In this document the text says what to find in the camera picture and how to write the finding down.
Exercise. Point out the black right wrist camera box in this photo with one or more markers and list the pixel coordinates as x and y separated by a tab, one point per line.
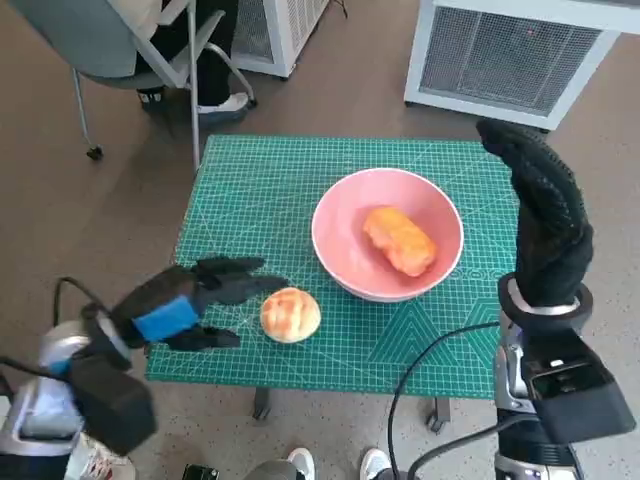
585	405

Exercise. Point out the black table leg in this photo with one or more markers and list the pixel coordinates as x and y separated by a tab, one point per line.
437	415
262	405

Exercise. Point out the large white mesh cabinet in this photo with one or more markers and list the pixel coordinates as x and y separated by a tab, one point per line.
500	55

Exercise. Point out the white cloth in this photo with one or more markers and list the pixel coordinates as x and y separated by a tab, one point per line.
100	465

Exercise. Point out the round toy bread bun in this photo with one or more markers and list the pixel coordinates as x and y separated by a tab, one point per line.
290	315

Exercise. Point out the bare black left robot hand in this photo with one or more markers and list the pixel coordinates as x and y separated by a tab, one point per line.
165	310

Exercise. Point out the small white mesh cabinet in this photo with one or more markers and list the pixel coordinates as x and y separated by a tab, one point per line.
280	30

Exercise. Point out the oblong orange toy bread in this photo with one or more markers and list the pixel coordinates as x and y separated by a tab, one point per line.
400	240

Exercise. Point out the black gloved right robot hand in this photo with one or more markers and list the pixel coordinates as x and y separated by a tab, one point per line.
550	235

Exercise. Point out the white shoe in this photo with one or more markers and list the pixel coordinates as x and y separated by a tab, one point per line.
301	462
375	462

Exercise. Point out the grey office chair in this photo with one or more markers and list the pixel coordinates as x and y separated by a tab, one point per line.
75	40

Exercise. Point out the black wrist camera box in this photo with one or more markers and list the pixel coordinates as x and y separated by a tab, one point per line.
585	405
115	405

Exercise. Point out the pink bowl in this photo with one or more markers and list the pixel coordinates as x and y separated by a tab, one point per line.
340	225

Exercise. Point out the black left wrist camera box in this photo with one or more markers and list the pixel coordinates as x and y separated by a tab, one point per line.
115	405

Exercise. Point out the small black device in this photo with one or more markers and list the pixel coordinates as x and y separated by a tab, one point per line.
200	473

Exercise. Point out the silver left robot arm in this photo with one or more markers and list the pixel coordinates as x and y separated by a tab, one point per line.
55	345

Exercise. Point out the green cutting mat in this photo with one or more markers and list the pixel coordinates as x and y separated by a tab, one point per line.
250	200

